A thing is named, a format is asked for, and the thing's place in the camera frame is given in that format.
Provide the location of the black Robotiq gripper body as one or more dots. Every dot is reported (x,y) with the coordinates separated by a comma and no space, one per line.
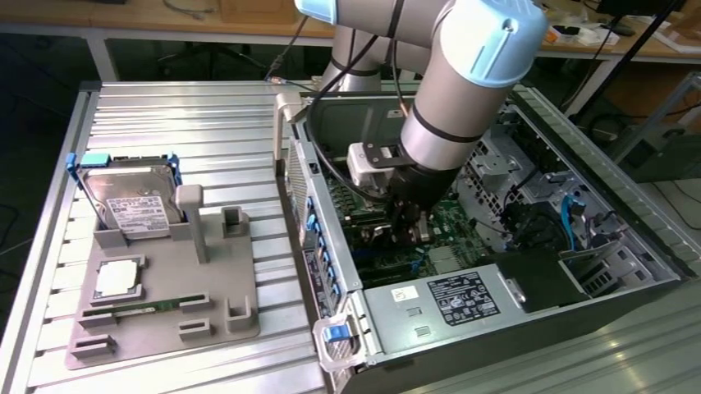
(424,184)

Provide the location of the black graphics card metal bracket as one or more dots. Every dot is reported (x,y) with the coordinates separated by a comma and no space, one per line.
(372,238)

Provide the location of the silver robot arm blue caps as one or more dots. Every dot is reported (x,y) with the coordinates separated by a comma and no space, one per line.
(464,102)

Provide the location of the green motherboard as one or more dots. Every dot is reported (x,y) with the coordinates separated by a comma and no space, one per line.
(454,221)

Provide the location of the silver chipset heat sink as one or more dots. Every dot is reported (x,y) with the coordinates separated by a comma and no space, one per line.
(446,260)

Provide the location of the black expansion slot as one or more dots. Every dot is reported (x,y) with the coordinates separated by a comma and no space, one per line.
(388,280)
(385,268)

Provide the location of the perforated metal drive cage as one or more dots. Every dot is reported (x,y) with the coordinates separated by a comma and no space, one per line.
(492,176)

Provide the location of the blue slot retainer clip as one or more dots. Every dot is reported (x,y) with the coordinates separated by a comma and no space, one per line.
(337,293)
(315,225)
(328,260)
(321,245)
(332,276)

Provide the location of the grey power supply unit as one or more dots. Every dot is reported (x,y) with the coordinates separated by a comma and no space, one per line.
(409,328)

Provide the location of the blue case latch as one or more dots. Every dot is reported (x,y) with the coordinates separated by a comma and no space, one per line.
(336,332)

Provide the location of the grey disk bay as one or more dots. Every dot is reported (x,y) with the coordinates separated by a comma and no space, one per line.
(607,275)

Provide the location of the open grey PC case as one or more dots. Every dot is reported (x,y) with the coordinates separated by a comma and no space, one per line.
(547,349)

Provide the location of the grey plastic parts rack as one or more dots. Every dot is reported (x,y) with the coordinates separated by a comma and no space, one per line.
(164,267)

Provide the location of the dark grey box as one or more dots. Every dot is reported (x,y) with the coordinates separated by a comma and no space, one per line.
(672,156)

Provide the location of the white plastic part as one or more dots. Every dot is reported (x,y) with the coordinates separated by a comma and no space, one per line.
(594,37)

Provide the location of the silver hard disk white label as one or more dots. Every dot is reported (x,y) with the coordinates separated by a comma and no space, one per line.
(136,205)

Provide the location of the green RAM stick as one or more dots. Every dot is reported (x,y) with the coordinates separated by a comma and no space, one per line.
(153,307)

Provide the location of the black tripod stand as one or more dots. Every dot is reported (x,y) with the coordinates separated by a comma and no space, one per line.
(213,53)

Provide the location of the black tripod pole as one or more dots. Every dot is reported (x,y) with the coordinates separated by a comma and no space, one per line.
(631,49)

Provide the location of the silver CPU chip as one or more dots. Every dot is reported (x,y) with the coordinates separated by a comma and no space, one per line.
(116,277)

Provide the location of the blue disk carrier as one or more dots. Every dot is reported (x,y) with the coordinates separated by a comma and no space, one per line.
(93,160)

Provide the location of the black monitor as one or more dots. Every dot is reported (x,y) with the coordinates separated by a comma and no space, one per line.
(628,6)

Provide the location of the brown cardboard box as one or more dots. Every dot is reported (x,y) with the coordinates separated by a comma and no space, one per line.
(690,20)

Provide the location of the black camera bracket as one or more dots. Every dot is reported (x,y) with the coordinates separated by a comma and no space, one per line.
(383,154)

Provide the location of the light grey wrist camera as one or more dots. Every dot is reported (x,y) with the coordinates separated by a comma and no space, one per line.
(363,168)

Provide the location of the wooden desk white frame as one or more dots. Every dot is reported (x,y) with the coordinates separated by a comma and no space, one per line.
(586,50)
(54,12)

